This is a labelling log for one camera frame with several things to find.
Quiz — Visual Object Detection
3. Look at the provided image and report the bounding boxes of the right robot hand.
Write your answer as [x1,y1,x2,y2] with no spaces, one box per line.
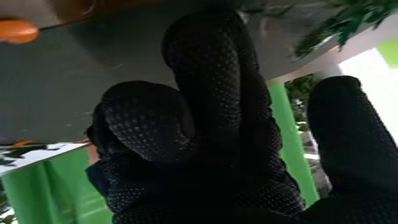
[85,9,398,224]

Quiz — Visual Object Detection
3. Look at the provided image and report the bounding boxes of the white sheet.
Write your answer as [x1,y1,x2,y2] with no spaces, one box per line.
[0,141,92,177]

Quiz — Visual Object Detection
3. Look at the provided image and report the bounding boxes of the dark mat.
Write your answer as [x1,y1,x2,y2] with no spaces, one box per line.
[0,0,357,145]

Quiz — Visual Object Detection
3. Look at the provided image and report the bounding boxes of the green sprig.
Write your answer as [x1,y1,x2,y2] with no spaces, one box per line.
[293,0,398,58]

